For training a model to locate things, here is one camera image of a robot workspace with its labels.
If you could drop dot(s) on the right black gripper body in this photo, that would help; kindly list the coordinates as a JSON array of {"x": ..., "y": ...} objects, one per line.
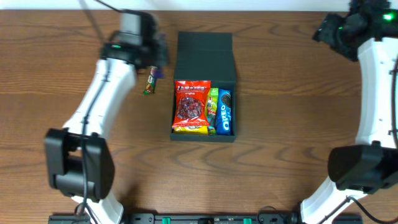
[{"x": 325, "y": 33}]

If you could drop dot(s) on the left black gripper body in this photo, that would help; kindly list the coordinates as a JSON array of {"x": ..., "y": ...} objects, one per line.
[{"x": 158, "y": 53}]

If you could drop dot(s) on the purple white chocolate bar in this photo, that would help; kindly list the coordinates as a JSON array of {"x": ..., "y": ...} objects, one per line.
[{"x": 160, "y": 72}]

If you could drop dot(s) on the red green candy bar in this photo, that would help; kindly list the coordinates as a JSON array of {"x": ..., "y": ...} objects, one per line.
[{"x": 151, "y": 73}]

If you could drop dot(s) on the red Hacks candy bag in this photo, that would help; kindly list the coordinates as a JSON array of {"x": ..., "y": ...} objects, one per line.
[{"x": 191, "y": 103}]

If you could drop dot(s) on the Haribo gummy bag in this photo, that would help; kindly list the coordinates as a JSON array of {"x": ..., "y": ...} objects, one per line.
[{"x": 211, "y": 110}]

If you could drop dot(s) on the yellow Hacks candy bag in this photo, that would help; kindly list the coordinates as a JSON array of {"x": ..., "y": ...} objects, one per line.
[{"x": 198, "y": 130}]

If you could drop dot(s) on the blue Oreo cookie pack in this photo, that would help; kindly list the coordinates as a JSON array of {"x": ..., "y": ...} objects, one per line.
[{"x": 224, "y": 114}]

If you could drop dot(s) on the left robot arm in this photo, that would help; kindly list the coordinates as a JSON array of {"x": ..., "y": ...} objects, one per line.
[{"x": 79, "y": 163}]

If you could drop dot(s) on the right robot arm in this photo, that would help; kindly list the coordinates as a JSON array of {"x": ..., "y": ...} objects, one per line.
[{"x": 367, "y": 35}]

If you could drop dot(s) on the dark green open box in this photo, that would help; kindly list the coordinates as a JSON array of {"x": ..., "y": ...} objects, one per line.
[{"x": 207, "y": 56}]

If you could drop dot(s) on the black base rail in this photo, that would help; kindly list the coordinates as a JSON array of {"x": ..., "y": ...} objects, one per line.
[{"x": 149, "y": 218}]

